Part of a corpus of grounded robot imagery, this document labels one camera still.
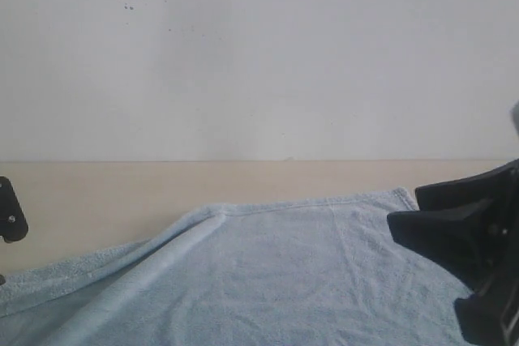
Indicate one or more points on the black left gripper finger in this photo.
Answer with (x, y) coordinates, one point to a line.
(14, 226)

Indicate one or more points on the light blue terry towel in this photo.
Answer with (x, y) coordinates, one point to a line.
(312, 272)

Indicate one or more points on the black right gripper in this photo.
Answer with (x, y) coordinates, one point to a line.
(466, 226)

